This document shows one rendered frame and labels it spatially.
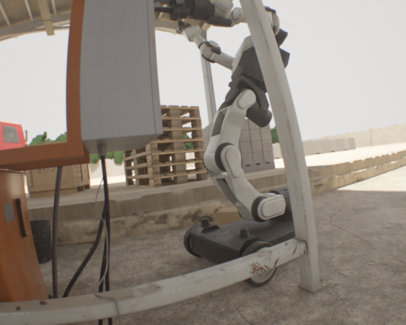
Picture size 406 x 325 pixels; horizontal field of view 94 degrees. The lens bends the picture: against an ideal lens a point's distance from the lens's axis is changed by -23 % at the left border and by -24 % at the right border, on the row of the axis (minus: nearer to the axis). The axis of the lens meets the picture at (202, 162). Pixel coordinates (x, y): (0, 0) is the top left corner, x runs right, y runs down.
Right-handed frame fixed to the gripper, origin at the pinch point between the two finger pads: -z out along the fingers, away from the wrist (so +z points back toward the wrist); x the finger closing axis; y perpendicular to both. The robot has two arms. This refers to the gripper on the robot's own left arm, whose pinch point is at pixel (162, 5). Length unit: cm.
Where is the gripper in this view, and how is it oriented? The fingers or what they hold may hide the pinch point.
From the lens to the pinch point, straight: 95.2
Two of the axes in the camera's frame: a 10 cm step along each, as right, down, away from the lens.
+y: 3.9, -0.5, -9.2
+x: -1.1, -9.9, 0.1
